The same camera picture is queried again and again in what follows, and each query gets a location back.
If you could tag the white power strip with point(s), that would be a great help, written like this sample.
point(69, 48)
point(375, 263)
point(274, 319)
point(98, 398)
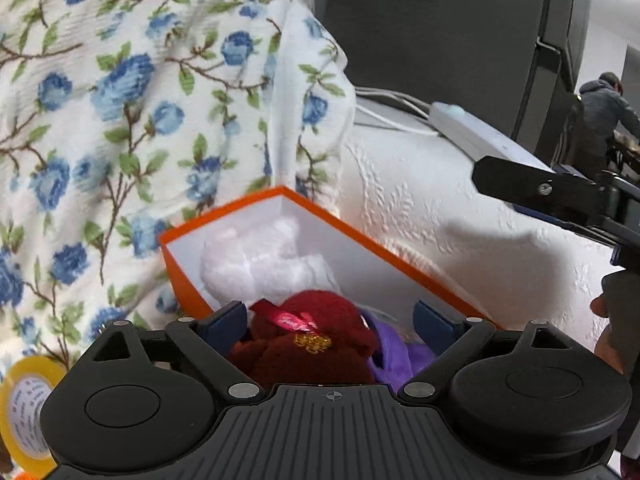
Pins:
point(475, 130)

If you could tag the purple cloth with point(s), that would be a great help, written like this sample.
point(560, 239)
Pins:
point(400, 360)

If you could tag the dark grey panel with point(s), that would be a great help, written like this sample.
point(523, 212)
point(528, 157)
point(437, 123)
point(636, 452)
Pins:
point(555, 10)

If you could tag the white plush toy pink nose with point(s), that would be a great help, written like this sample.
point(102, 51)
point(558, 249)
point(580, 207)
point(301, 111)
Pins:
point(260, 265)

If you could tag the dark red plush toy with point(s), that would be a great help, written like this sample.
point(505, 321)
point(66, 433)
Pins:
point(325, 360)

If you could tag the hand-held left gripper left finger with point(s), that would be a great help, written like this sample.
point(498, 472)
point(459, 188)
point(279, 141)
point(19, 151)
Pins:
point(227, 325)

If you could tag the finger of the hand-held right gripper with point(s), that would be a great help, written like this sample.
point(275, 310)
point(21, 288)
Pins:
point(530, 185)

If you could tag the orange box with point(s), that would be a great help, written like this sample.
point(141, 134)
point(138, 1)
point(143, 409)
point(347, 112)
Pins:
point(182, 280)

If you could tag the person's right hand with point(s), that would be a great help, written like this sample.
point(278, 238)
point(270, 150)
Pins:
point(607, 347)

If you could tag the yellow tape roll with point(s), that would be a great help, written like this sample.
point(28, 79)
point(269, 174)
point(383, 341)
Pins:
point(20, 410)

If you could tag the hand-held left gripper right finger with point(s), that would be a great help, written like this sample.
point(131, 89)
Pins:
point(432, 325)

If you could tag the blue floral blanket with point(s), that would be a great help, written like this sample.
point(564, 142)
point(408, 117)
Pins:
point(125, 110)

